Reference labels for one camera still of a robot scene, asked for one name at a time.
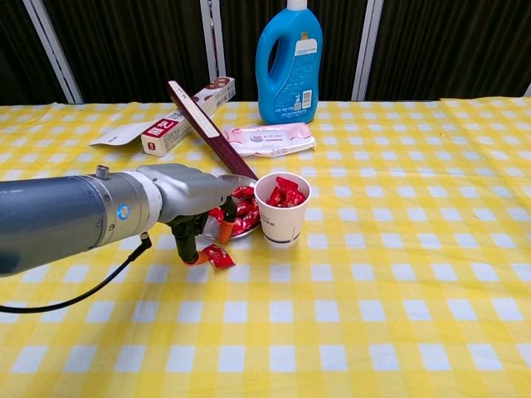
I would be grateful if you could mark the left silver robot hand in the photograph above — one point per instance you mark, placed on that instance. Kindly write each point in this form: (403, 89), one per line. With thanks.
(191, 190)

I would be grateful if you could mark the round silver metal plate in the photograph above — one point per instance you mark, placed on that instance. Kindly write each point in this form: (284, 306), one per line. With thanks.
(242, 182)

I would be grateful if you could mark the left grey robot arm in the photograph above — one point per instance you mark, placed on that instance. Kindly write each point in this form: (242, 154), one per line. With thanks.
(62, 215)

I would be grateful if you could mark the white paper cup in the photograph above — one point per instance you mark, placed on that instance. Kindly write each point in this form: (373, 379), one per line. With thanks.
(282, 232)

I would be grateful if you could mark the long maroon box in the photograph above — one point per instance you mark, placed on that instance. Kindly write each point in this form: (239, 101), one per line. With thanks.
(224, 151)

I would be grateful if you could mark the white paper card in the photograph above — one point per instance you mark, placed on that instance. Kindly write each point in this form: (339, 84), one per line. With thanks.
(120, 134)

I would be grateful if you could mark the pink wet wipes pack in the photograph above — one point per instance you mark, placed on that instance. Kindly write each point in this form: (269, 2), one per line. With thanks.
(269, 139)

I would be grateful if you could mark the blue detergent pump bottle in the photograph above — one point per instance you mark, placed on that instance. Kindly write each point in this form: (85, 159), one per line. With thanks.
(298, 99)

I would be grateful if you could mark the yellow white checked tablecloth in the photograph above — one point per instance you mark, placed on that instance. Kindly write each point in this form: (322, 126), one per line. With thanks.
(373, 290)

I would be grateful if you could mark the black pleated curtain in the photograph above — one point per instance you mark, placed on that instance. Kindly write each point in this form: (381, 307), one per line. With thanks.
(435, 49)

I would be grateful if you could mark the white metal frame post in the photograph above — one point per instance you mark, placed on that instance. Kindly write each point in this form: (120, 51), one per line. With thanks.
(528, 91)
(209, 20)
(52, 49)
(367, 49)

